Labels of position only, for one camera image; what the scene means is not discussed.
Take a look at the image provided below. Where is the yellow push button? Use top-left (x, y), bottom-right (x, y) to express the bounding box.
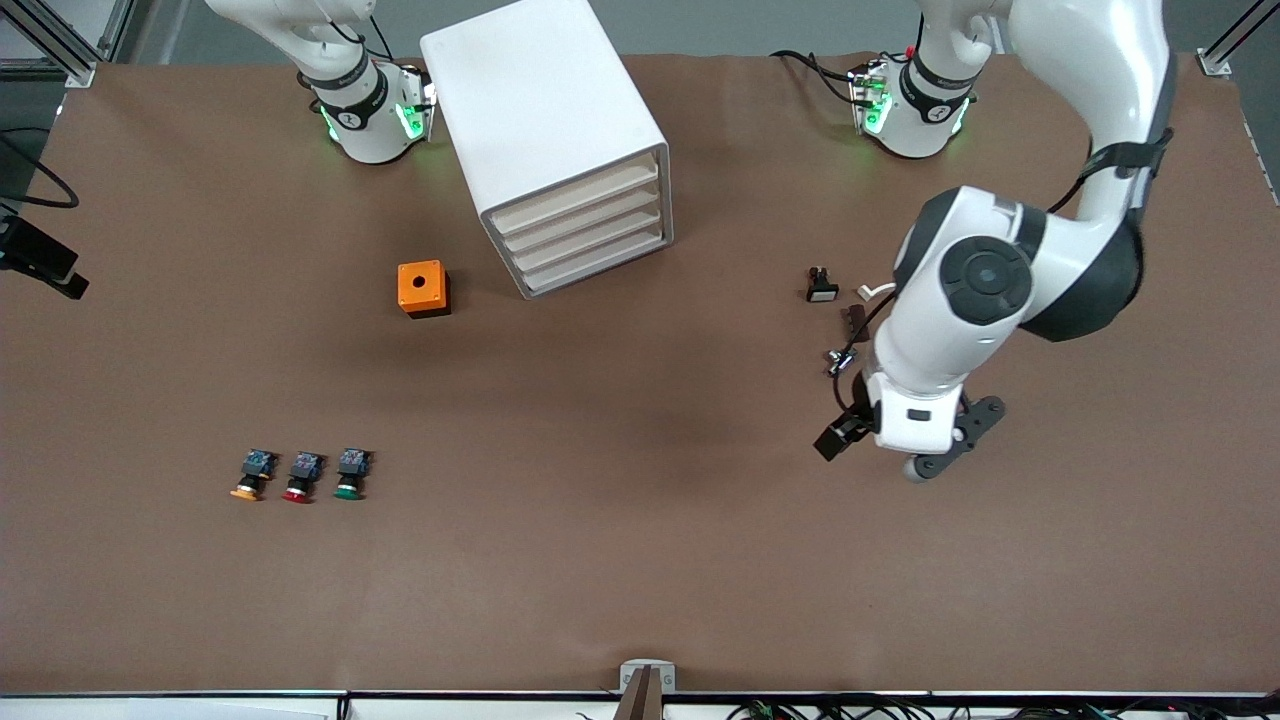
top-left (229, 449), bottom-right (278, 502)

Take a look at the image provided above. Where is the green push button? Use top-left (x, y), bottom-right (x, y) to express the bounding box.
top-left (333, 448), bottom-right (373, 502)

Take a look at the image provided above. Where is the orange button enclosure box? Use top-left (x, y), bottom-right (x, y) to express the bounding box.
top-left (397, 260), bottom-right (451, 319)

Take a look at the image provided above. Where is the black base power cable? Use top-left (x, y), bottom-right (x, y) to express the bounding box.
top-left (770, 48), bottom-right (863, 106)

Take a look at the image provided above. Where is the red push button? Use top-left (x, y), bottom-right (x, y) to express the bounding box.
top-left (281, 451), bottom-right (326, 505)

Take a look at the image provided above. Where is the white table edge rail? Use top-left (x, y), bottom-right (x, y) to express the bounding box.
top-left (0, 688), bottom-right (1280, 720)

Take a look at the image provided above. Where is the brown wooden bar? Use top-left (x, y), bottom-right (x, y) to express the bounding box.
top-left (614, 665), bottom-right (666, 720)

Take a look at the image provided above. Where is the black cable bundle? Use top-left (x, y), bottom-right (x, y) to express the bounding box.
top-left (725, 693), bottom-right (1280, 720)

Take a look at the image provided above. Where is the aluminium frame profile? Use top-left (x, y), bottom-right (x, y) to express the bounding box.
top-left (1197, 0), bottom-right (1280, 77)
top-left (0, 0), bottom-right (136, 89)

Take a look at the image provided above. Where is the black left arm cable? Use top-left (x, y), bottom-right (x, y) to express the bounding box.
top-left (833, 290), bottom-right (896, 421)

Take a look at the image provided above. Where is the grey metal bracket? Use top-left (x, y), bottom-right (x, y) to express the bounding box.
top-left (619, 659), bottom-right (677, 695)

